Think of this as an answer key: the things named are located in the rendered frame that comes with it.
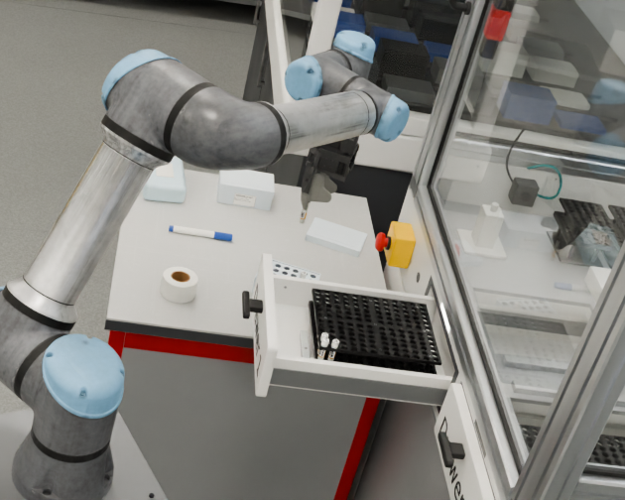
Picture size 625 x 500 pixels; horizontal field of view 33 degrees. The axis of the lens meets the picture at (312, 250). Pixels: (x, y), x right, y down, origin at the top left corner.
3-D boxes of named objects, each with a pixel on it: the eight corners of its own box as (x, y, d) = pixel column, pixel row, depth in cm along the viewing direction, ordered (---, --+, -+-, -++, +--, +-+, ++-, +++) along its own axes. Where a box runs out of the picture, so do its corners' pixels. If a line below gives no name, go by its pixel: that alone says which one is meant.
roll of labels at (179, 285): (158, 300, 208) (161, 284, 205) (161, 280, 213) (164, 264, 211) (193, 306, 209) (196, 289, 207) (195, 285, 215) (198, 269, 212)
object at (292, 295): (267, 386, 182) (274, 358, 178) (262, 298, 203) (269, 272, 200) (487, 413, 189) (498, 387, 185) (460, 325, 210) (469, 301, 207)
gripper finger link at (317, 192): (323, 222, 205) (335, 181, 201) (295, 213, 206) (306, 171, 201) (327, 216, 208) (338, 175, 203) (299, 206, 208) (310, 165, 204)
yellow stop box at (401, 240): (384, 266, 221) (393, 237, 217) (380, 247, 227) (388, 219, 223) (408, 270, 222) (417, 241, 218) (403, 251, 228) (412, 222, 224)
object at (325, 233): (304, 240, 238) (306, 233, 237) (313, 222, 246) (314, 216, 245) (358, 257, 237) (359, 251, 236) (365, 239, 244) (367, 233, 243)
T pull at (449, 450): (444, 469, 164) (446, 462, 163) (437, 436, 170) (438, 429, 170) (466, 471, 165) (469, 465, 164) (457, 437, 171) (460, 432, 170)
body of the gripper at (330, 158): (342, 186, 200) (358, 129, 194) (300, 172, 201) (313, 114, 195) (352, 169, 206) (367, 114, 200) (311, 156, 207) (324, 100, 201)
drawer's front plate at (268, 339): (255, 398, 181) (268, 347, 175) (251, 298, 205) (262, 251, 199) (265, 399, 181) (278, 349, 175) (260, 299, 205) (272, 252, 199)
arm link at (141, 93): (4, 406, 151) (200, 74, 145) (-61, 348, 157) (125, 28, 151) (57, 406, 162) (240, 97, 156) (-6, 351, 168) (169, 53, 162)
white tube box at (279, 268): (251, 292, 217) (254, 277, 215) (261, 271, 224) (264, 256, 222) (309, 310, 216) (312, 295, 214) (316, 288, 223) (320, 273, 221)
